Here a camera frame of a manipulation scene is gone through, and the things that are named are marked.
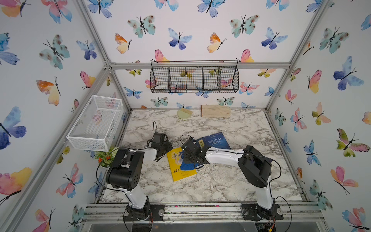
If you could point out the potted flowers white pot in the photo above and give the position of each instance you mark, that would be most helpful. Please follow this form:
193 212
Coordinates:
105 159

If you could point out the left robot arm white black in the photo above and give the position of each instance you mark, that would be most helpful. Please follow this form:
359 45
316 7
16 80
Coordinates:
125 171

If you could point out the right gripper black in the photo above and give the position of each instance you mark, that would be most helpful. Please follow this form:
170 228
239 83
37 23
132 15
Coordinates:
185 158

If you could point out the yellow cover book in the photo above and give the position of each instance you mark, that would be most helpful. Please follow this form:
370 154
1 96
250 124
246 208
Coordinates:
179 169

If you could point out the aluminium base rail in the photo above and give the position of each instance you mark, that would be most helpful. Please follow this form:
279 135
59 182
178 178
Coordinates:
202 213

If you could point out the blue microfiber cloth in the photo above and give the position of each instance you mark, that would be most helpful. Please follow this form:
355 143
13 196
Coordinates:
190 166

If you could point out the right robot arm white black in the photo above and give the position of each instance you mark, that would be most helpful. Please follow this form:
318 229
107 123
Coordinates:
255 167

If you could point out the dark blue yellow-label book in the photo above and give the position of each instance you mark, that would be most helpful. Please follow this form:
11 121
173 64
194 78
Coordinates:
200 143

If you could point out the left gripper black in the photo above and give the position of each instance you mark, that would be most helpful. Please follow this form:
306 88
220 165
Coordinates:
169 145

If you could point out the black wire wall basket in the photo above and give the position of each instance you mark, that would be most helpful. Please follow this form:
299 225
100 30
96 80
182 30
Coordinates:
194 77

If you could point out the blue Little Prince book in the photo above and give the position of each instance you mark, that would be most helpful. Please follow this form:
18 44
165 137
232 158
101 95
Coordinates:
216 140

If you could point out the white mesh wall basket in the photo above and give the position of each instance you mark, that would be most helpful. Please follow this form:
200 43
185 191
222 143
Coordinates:
96 126

